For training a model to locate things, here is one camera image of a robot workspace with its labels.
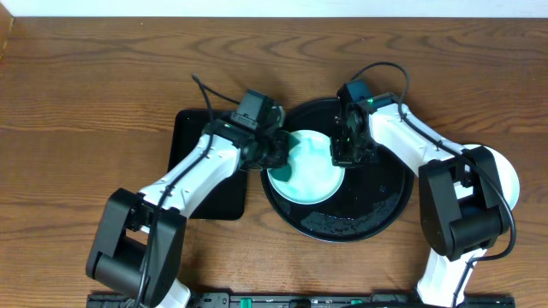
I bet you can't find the green scrubbing sponge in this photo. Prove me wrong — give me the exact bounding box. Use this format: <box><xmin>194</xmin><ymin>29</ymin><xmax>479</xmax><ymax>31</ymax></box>
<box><xmin>269</xmin><ymin>131</ymin><xmax>300</xmax><ymax>182</ymax></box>

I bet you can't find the light blue plate top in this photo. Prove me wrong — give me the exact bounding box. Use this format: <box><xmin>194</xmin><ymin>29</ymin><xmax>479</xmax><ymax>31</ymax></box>
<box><xmin>267</xmin><ymin>130</ymin><xmax>345</xmax><ymax>205</ymax></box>

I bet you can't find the light blue plate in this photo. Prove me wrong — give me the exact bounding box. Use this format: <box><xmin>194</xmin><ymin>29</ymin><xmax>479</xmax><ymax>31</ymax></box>
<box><xmin>454</xmin><ymin>144</ymin><xmax>521</xmax><ymax>210</ymax></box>
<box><xmin>267</xmin><ymin>130</ymin><xmax>345</xmax><ymax>205</ymax></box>

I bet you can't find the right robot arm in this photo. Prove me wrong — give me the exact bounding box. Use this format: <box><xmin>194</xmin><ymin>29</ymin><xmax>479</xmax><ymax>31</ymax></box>
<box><xmin>331</xmin><ymin>92</ymin><xmax>520</xmax><ymax>307</ymax></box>

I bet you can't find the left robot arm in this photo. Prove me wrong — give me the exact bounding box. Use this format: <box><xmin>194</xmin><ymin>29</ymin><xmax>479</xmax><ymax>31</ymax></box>
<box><xmin>86</xmin><ymin>119</ymin><xmax>291</xmax><ymax>307</ymax></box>

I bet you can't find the round black serving tray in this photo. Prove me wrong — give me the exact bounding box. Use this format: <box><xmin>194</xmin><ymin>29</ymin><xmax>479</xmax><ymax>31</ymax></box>
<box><xmin>260</xmin><ymin>98</ymin><xmax>414</xmax><ymax>242</ymax></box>

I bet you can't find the black rectangular tray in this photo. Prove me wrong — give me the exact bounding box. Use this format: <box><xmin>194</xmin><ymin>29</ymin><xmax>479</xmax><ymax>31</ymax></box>
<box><xmin>168</xmin><ymin>110</ymin><xmax>247</xmax><ymax>221</ymax></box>

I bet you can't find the right black cable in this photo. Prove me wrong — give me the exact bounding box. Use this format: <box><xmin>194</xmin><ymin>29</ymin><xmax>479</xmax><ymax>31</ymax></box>
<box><xmin>348</xmin><ymin>61</ymin><xmax>517</xmax><ymax>308</ymax></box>

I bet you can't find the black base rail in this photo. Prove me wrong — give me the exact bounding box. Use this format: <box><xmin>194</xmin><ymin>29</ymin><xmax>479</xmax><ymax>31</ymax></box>
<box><xmin>86</xmin><ymin>293</ymin><xmax>516</xmax><ymax>308</ymax></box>

